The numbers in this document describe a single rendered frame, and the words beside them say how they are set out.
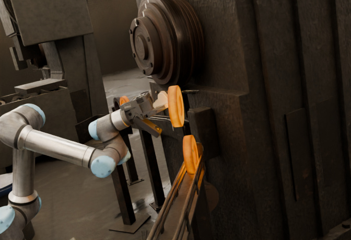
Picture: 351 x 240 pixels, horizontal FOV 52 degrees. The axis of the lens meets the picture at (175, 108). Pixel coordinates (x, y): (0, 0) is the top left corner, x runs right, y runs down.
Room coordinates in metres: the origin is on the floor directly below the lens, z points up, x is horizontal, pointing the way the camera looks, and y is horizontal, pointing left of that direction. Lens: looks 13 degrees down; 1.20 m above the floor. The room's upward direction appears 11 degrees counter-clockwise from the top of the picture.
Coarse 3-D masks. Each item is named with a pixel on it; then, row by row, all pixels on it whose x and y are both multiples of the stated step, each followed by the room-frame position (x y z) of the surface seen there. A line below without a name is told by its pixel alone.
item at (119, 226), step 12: (84, 132) 2.19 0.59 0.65; (120, 132) 2.08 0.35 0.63; (132, 132) 2.18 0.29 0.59; (84, 144) 2.14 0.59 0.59; (120, 168) 2.13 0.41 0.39; (120, 180) 2.11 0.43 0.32; (120, 192) 2.12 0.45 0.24; (120, 204) 2.13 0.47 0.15; (132, 216) 2.13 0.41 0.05; (144, 216) 2.18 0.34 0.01; (120, 228) 2.09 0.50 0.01; (132, 228) 2.06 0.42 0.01
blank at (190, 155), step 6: (186, 138) 1.29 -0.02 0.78; (192, 138) 1.30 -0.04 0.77; (186, 144) 1.26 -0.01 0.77; (192, 144) 1.28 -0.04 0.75; (186, 150) 1.24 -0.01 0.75; (192, 150) 1.25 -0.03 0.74; (186, 156) 1.23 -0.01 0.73; (192, 156) 1.23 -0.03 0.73; (186, 162) 1.23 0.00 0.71; (192, 162) 1.22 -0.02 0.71; (186, 168) 1.23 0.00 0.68; (192, 168) 1.23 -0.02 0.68; (192, 174) 1.25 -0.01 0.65
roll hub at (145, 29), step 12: (132, 24) 1.82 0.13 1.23; (144, 24) 1.69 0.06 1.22; (132, 36) 1.86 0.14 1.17; (144, 36) 1.74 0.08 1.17; (156, 36) 1.67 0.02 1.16; (132, 48) 1.89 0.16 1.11; (144, 48) 1.72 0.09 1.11; (156, 48) 1.65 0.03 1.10; (144, 60) 1.80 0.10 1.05; (156, 60) 1.67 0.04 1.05; (156, 72) 1.73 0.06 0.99
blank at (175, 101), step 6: (168, 90) 1.27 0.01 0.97; (174, 90) 1.26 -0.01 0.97; (180, 90) 1.35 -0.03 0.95; (168, 96) 1.25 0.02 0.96; (174, 96) 1.25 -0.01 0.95; (180, 96) 1.33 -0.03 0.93; (168, 102) 1.24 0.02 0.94; (174, 102) 1.23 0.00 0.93; (180, 102) 1.33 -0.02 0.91; (168, 108) 1.24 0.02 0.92; (174, 108) 1.23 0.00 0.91; (180, 108) 1.33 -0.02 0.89; (174, 114) 1.23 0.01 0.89; (180, 114) 1.27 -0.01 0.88; (174, 120) 1.24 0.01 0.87; (180, 120) 1.25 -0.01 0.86; (174, 126) 1.26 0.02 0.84; (180, 126) 1.27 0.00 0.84
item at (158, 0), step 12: (144, 0) 1.85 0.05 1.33; (156, 0) 1.72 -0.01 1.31; (168, 0) 1.71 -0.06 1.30; (168, 12) 1.63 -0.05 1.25; (180, 12) 1.66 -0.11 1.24; (180, 24) 1.63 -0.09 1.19; (180, 36) 1.61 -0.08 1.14; (180, 48) 1.60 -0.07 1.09; (180, 60) 1.61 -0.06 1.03; (180, 72) 1.64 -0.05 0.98; (168, 84) 1.77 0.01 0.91; (180, 84) 1.76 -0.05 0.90
